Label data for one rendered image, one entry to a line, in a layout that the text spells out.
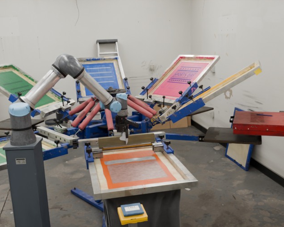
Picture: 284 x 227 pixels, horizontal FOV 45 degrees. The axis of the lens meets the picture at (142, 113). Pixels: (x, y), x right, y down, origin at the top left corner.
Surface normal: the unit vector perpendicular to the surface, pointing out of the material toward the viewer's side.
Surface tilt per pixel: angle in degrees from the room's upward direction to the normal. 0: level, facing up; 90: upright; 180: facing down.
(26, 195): 90
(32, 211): 90
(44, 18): 90
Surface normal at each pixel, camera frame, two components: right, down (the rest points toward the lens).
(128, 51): 0.22, 0.21
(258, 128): -0.30, 0.22
